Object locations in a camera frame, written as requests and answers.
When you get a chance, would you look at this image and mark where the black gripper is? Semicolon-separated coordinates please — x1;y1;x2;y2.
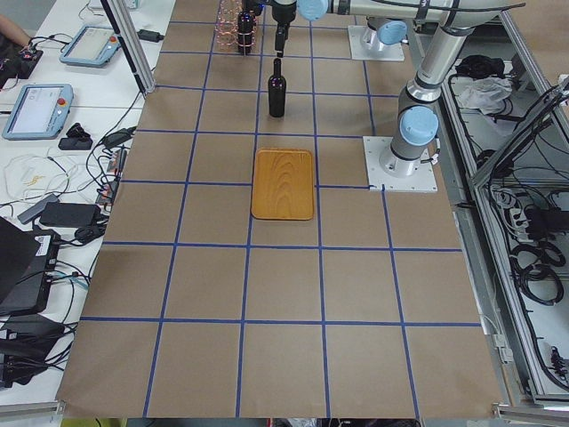
271;0;297;58

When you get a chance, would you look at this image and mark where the dark wine bottle carried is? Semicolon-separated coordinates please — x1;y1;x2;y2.
268;58;286;117

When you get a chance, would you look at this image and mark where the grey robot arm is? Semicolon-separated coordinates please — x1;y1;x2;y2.
264;0;524;178
361;16;407;52

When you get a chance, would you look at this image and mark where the dark wine bottle in basket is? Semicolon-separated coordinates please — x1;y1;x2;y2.
236;11;257;55

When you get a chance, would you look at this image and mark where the wooden serving tray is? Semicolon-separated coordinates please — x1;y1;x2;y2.
251;148;315;221

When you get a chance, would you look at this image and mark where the black power adapter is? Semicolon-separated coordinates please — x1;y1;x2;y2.
137;29;164;43

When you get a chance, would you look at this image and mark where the blue teach pendant far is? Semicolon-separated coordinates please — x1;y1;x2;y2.
60;25;120;68

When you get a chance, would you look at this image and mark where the blue teach pendant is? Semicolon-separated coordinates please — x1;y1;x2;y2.
60;25;120;68
2;84;74;141

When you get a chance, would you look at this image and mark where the white cloth bundle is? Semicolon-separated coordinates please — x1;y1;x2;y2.
457;77;512;114

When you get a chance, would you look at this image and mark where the blue teach pendant near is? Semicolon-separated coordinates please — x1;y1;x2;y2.
2;84;74;141

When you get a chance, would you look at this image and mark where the black laptop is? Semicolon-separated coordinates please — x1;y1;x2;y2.
1;219;60;317

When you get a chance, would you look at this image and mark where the copper wire bottle basket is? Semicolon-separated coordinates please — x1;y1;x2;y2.
215;0;257;55

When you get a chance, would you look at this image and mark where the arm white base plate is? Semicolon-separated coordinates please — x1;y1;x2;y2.
363;136;437;193
348;25;405;61

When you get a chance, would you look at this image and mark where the aluminium frame post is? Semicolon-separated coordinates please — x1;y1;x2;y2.
101;0;156;97

